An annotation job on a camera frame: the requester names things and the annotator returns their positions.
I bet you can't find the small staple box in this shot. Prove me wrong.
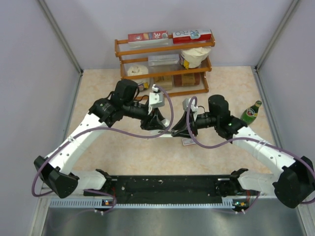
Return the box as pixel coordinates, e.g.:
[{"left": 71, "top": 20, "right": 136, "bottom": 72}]
[{"left": 182, "top": 138, "right": 196, "bottom": 146}]

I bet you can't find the clear plastic box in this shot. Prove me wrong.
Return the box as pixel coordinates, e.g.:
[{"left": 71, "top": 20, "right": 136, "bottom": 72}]
[{"left": 148, "top": 54, "right": 179, "bottom": 73}]

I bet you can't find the red white toothpaste box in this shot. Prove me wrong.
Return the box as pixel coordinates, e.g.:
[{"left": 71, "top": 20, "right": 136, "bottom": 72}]
[{"left": 172, "top": 29, "right": 212, "bottom": 44}]

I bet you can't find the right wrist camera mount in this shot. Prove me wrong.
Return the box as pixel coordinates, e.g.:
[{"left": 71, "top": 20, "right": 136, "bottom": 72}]
[{"left": 182, "top": 98, "right": 198, "bottom": 113}]

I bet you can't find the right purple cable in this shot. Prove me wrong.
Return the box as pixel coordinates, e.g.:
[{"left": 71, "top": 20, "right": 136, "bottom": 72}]
[{"left": 186, "top": 96, "right": 315, "bottom": 206}]

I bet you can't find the white slotted cable duct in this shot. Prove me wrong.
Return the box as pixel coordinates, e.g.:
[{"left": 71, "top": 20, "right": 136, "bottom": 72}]
[{"left": 50, "top": 198, "right": 235, "bottom": 209}]

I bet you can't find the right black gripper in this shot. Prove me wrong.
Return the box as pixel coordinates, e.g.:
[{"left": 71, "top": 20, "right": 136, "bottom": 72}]
[{"left": 172, "top": 111, "right": 219, "bottom": 139}]

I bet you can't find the wooden three-tier shelf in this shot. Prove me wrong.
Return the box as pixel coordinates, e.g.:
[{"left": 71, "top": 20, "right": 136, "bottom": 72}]
[{"left": 114, "top": 35, "right": 216, "bottom": 96}]

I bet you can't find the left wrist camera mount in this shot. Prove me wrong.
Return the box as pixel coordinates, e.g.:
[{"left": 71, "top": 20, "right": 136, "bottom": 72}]
[{"left": 149, "top": 84, "right": 165, "bottom": 109}]

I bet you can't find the tan cardboard box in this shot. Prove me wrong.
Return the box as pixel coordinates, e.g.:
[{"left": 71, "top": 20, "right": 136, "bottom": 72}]
[{"left": 154, "top": 75, "right": 173, "bottom": 90}]

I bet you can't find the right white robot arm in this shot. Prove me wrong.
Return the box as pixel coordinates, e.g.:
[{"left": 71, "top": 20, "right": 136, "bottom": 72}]
[{"left": 174, "top": 94, "right": 315, "bottom": 208}]

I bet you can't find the brown brick-pattern box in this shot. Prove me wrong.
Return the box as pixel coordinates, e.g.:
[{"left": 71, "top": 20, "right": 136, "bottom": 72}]
[{"left": 173, "top": 73, "right": 201, "bottom": 87}]

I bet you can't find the green glass bottle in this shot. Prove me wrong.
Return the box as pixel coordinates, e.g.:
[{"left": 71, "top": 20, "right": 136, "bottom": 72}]
[{"left": 240, "top": 100, "right": 262, "bottom": 125}]

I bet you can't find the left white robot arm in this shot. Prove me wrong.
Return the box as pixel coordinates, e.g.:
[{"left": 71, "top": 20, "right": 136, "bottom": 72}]
[{"left": 33, "top": 79, "right": 173, "bottom": 199}]

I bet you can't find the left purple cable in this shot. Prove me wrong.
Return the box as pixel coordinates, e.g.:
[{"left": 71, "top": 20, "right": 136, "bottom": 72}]
[{"left": 31, "top": 85, "right": 174, "bottom": 197}]

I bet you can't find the purple cable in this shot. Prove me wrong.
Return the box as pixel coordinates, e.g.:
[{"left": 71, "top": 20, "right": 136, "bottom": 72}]
[
  {"left": 31, "top": 85, "right": 174, "bottom": 197},
  {"left": 186, "top": 96, "right": 315, "bottom": 206}
]

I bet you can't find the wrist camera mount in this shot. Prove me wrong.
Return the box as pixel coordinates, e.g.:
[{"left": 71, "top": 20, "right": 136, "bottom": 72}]
[
  {"left": 149, "top": 84, "right": 165, "bottom": 109},
  {"left": 182, "top": 98, "right": 198, "bottom": 113}
]

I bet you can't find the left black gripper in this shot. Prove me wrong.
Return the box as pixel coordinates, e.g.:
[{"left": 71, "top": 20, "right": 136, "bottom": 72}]
[{"left": 123, "top": 100, "right": 165, "bottom": 130}]

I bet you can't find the small white paper roll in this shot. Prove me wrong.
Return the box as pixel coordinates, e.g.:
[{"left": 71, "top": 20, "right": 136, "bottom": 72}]
[{"left": 127, "top": 64, "right": 151, "bottom": 91}]

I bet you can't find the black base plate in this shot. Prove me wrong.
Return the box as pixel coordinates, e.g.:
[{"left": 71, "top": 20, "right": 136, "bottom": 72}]
[{"left": 99, "top": 175, "right": 245, "bottom": 205}]

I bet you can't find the red foil wrap box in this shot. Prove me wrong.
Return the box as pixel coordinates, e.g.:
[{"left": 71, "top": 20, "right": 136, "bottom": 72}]
[{"left": 127, "top": 30, "right": 169, "bottom": 48}]

